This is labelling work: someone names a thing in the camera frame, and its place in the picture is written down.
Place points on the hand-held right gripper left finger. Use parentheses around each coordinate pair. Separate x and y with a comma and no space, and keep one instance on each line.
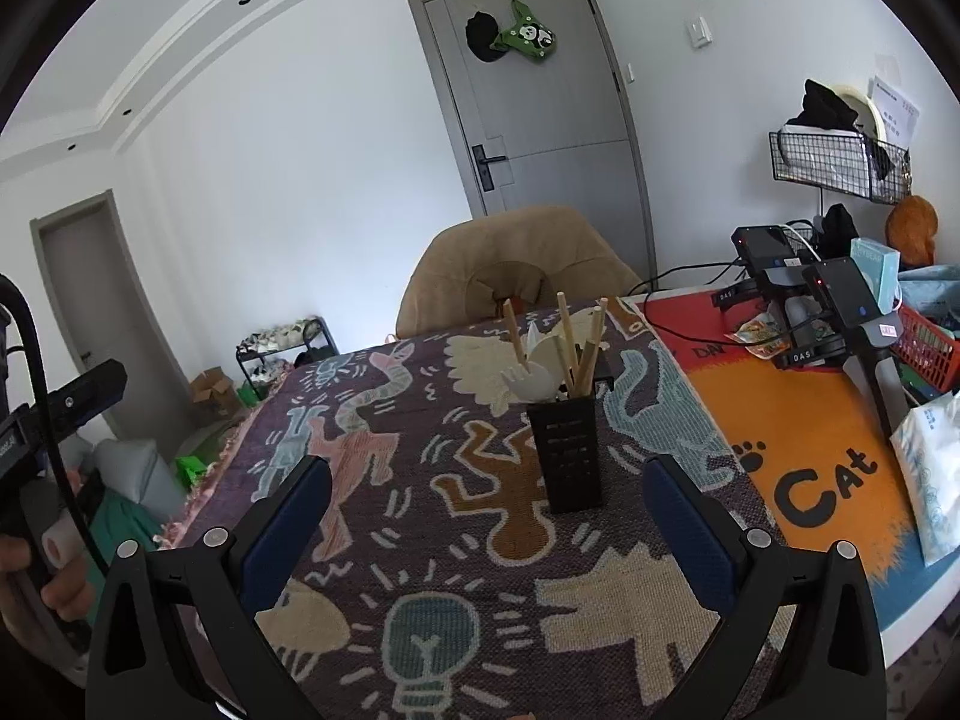
(289,532)

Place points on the orange plush toy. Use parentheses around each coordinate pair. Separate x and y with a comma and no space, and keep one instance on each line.
(913,229)

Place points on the printed woven blanket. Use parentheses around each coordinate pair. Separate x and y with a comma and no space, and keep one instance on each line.
(465,540)

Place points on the plush slippers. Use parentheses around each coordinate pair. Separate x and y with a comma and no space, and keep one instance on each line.
(281,334)

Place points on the black hat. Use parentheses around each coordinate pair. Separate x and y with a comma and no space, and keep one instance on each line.
(481,34)

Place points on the cardboard box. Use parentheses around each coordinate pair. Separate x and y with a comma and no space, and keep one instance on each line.
(214,394)

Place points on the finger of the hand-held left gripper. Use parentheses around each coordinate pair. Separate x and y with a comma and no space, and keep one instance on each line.
(90,390)

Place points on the light blue tissue box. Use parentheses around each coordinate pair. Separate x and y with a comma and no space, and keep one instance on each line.
(874,266)

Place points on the green panda bag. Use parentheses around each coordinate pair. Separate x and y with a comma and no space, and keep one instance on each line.
(529,34)

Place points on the orange cat desk mat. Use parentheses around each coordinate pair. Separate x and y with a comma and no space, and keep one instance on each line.
(795,420)

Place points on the white plastic fork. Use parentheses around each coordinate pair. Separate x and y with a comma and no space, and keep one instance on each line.
(516,379)

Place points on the white plastic bag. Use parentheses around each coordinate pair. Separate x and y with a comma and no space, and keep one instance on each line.
(934,480)

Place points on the red plastic basket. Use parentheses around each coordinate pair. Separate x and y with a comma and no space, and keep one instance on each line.
(922,349)

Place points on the white wall paper sheet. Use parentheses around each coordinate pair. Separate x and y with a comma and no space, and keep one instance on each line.
(900,116)

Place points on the black cloth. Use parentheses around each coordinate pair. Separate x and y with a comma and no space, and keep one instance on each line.
(825,105)

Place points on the beige chair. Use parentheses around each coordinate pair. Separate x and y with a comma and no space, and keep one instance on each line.
(442,277)

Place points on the black utensil holder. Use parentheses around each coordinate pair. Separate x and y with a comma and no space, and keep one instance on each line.
(566,465)

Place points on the teal cloth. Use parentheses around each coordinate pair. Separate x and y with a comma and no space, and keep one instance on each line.
(127,517)

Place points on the black pouch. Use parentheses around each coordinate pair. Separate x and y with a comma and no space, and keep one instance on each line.
(840,232)

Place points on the bundle of wooden chopsticks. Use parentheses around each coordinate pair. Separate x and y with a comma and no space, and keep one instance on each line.
(579,375)

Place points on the person's left hand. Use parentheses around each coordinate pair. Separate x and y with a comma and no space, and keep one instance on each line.
(71,592)

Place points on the colourful snack packet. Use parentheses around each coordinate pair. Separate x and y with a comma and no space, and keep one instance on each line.
(761,337)

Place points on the light blue packet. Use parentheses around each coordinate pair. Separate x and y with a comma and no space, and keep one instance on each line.
(934,289)

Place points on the black shoe rack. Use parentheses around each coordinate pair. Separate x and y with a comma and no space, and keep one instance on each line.
(259,371)

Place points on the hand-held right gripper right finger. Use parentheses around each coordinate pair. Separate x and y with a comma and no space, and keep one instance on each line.
(686,540)

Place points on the black hand-held device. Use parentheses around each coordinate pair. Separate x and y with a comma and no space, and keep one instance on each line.
(851,300)
(765,244)

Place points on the cream round plate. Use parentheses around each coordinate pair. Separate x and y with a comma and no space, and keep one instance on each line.
(870,116)

